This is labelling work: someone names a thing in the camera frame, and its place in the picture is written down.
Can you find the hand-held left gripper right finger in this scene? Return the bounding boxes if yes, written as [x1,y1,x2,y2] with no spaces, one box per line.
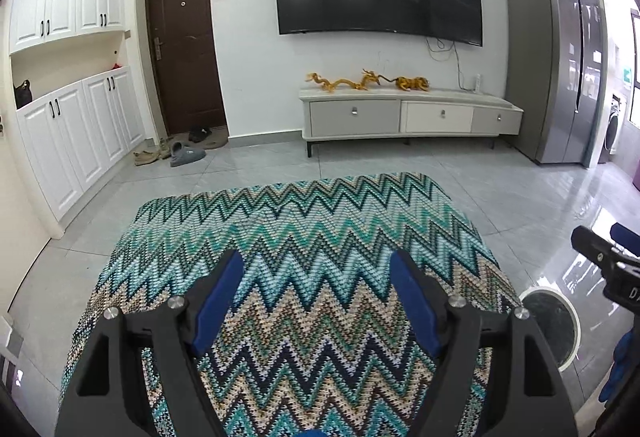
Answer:
[389,249,578,437]

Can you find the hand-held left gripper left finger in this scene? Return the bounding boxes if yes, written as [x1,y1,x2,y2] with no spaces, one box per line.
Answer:
[57,248,246,437]

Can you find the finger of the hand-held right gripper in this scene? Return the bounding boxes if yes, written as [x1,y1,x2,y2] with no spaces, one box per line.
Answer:
[571,225,626,268]
[610,223,640,258]

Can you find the white round trash bin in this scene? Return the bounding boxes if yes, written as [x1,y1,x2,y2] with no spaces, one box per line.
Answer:
[519,287,581,373]

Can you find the person's right forearm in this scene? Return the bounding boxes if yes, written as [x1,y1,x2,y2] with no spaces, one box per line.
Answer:
[598,331,632,404]

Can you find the washing machine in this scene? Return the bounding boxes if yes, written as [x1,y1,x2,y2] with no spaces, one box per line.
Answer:
[597,94,626,164]

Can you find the zigzag patterned cloth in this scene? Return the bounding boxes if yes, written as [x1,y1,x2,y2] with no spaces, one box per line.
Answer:
[59,172,523,437]

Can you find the brown doormat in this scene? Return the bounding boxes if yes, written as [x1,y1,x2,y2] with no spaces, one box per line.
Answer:
[165,132,231,150]

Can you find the grey refrigerator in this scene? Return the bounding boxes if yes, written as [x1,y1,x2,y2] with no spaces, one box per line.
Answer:
[503,0,608,166]

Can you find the white television cabinet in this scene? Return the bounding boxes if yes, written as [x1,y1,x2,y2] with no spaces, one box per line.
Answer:
[298,87,524,158]

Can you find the white lower cabinet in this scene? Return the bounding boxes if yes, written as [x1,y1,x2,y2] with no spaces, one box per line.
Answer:
[15,65,146,223]

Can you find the golden dragon figurine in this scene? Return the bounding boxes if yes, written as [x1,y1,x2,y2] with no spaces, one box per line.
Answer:
[352,68,396,92]
[306,72,358,94]

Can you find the dark brown door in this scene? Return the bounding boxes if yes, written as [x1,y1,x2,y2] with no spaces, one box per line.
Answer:
[145,0,229,140]

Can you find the black bag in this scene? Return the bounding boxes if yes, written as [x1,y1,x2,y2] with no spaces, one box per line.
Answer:
[14,79,33,110]

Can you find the television cable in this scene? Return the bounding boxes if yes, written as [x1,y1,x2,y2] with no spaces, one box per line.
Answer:
[427,37,463,90]

